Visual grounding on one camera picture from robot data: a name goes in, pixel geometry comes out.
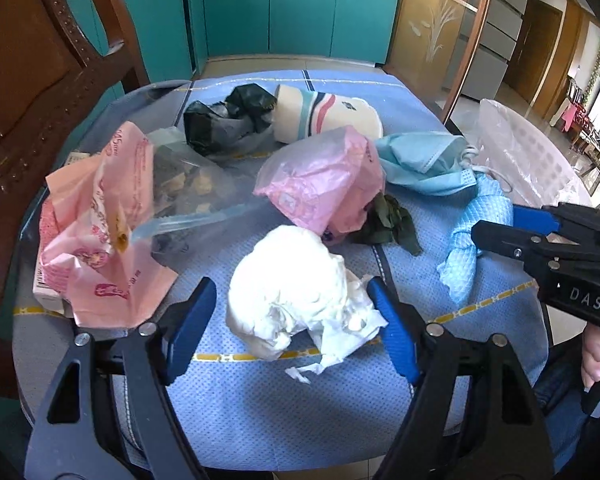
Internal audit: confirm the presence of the white plastic basket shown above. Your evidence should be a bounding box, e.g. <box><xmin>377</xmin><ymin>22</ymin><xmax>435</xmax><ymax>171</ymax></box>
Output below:
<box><xmin>480</xmin><ymin>110</ymin><xmax>593</xmax><ymax>208</ymax></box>

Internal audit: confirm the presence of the etched glass door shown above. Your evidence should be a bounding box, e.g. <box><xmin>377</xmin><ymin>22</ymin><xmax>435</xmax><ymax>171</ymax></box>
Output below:
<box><xmin>394</xmin><ymin>0</ymin><xmax>497</xmax><ymax>126</ymax></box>

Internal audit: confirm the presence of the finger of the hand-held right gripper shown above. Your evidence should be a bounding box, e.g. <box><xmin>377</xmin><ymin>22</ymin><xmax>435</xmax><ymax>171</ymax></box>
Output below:
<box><xmin>471</xmin><ymin>219</ymin><xmax>573</xmax><ymax>282</ymax></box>
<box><xmin>511</xmin><ymin>202</ymin><xmax>600</xmax><ymax>247</ymax></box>

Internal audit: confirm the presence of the clear plastic packet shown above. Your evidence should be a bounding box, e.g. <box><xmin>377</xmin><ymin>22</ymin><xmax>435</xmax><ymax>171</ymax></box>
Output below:
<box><xmin>147</xmin><ymin>127</ymin><xmax>271</xmax><ymax>261</ymax></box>

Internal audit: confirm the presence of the carved wooden chair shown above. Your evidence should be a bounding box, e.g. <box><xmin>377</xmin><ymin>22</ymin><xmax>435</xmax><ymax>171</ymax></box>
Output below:
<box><xmin>0</xmin><ymin>0</ymin><xmax>151</xmax><ymax>401</ymax></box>

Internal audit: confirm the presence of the pink printed bag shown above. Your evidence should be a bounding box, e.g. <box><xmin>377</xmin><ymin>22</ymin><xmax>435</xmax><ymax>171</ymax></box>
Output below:
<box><xmin>37</xmin><ymin>121</ymin><xmax>180</xmax><ymax>328</ymax></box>

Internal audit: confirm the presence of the teal kitchen cabinet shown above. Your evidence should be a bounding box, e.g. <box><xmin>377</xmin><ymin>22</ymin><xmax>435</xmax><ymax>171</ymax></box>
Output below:
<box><xmin>60</xmin><ymin>0</ymin><xmax>197</xmax><ymax>86</ymax></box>
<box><xmin>200</xmin><ymin>0</ymin><xmax>403</xmax><ymax>64</ymax></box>

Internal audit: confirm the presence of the person's right hand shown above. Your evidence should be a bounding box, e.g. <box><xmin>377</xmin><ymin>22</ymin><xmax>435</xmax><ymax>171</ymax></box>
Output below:
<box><xmin>580</xmin><ymin>324</ymin><xmax>600</xmax><ymax>391</ymax></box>

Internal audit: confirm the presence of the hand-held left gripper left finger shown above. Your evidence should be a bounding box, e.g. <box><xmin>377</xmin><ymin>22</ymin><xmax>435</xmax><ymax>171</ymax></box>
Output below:
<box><xmin>27</xmin><ymin>276</ymin><xmax>218</xmax><ymax>480</ymax></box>

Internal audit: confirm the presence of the grey refrigerator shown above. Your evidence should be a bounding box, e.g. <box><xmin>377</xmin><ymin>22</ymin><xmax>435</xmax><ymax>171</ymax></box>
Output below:
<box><xmin>445</xmin><ymin>0</ymin><xmax>531</xmax><ymax>106</ymax></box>

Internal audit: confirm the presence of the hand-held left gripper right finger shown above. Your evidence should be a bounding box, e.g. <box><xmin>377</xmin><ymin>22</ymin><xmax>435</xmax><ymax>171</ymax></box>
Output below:
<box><xmin>366</xmin><ymin>276</ymin><xmax>556</xmax><ymax>480</ymax></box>

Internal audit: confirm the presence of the white and blue medicine box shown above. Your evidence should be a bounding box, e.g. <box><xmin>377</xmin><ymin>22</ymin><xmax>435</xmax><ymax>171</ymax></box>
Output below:
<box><xmin>31</xmin><ymin>267</ymin><xmax>76</xmax><ymax>319</ymax></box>

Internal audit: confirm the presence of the blue face mask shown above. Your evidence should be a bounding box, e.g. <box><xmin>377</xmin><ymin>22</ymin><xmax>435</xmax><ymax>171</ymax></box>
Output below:
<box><xmin>375</xmin><ymin>132</ymin><xmax>512</xmax><ymax>197</ymax></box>

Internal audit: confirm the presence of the brown wooden door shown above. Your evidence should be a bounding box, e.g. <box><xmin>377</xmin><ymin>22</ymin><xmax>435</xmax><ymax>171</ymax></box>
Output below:
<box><xmin>504</xmin><ymin>0</ymin><xmax>566</xmax><ymax>111</ymax></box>

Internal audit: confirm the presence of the black plastic bag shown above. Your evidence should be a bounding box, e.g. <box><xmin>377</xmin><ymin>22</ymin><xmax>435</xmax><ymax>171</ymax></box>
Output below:
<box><xmin>182</xmin><ymin>85</ymin><xmax>278</xmax><ymax>157</ymax></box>

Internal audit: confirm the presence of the blue waffle cloth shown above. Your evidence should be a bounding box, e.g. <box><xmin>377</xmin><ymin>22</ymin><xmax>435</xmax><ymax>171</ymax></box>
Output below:
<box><xmin>437</xmin><ymin>177</ymin><xmax>518</xmax><ymax>305</ymax></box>

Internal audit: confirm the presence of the translucent pink plastic bag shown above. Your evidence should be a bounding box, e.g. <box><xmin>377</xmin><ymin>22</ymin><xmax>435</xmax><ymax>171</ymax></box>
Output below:
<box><xmin>253</xmin><ymin>125</ymin><xmax>387</xmax><ymax>241</ymax></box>

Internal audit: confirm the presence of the striped paper cup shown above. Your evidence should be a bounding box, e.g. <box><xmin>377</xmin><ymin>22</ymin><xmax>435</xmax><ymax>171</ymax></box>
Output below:
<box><xmin>272</xmin><ymin>85</ymin><xmax>384</xmax><ymax>144</ymax></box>

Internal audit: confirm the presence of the white tissue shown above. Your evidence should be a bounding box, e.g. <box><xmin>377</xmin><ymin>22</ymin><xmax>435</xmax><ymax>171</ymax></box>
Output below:
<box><xmin>225</xmin><ymin>225</ymin><xmax>388</xmax><ymax>386</ymax></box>

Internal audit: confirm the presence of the person's leg in jeans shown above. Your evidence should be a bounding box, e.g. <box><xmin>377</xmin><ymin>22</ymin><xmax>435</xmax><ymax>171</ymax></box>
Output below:
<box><xmin>534</xmin><ymin>345</ymin><xmax>597</xmax><ymax>472</ymax></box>

